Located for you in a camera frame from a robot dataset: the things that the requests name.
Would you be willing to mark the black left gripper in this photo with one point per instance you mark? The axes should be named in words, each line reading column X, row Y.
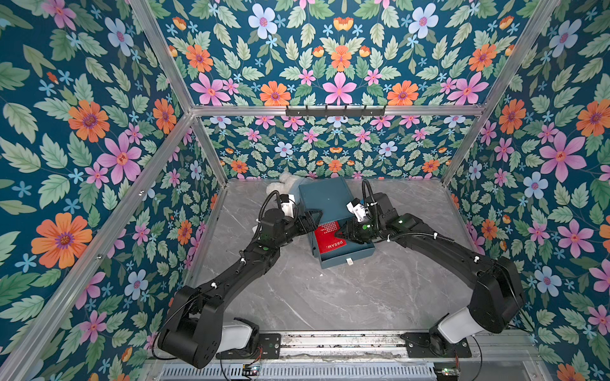
column 309, row 227

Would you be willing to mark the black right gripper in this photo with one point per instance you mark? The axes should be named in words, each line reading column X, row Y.
column 352, row 232

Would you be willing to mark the teal drawer cabinet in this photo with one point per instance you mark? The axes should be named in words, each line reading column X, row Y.
column 331, row 197

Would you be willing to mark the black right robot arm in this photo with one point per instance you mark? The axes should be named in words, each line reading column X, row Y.
column 498, row 295

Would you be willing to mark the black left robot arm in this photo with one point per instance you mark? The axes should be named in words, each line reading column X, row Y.
column 195, row 329

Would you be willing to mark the white plush toy blue hoodie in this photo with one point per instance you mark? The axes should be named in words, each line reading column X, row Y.
column 287, row 184

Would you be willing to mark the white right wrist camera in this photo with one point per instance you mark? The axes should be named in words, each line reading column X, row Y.
column 357, row 208

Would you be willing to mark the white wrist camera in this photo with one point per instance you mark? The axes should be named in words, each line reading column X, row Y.
column 288, row 205
column 357, row 208

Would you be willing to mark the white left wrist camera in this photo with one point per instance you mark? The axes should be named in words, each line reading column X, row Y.
column 288, row 205

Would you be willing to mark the metal hook rail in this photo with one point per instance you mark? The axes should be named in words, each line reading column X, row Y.
column 335, row 111

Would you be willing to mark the aluminium horizontal frame bar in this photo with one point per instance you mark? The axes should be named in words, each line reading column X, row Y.
column 246, row 111

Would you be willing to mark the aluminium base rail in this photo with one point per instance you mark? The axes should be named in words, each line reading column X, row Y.
column 368, row 355

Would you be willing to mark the aluminium corner frame post left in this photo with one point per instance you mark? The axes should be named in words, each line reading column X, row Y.
column 143, row 12

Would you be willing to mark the aluminium corner frame post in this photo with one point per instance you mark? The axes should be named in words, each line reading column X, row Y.
column 143, row 12
column 541, row 16

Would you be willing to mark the aluminium corner frame post right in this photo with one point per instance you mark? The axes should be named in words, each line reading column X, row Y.
column 541, row 16

